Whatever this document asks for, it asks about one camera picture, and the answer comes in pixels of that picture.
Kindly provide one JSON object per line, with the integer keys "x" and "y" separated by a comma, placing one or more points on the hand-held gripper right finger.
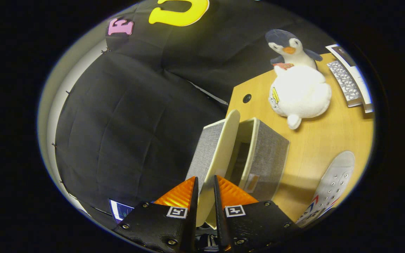
{"x": 220, "y": 225}

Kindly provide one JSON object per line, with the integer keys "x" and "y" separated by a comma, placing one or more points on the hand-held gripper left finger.
{"x": 192, "y": 228}

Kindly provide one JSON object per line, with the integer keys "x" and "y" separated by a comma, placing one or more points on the grey fabric storage box lid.
{"x": 220, "y": 151}

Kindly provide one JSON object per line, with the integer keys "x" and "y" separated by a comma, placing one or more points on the grey fabric storage box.
{"x": 269, "y": 154}

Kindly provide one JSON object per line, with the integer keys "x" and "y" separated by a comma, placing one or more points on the white striped canvas shoe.
{"x": 332, "y": 186}

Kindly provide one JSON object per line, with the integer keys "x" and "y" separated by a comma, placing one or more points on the blue glowing screen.
{"x": 120, "y": 211}

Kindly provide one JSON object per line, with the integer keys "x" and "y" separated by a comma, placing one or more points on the penguin plush toy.
{"x": 301, "y": 91}

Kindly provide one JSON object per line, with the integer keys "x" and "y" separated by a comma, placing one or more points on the grey patterned notebook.
{"x": 345, "y": 82}

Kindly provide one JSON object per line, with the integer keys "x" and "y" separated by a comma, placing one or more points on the white book with dark photo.
{"x": 359, "y": 79}

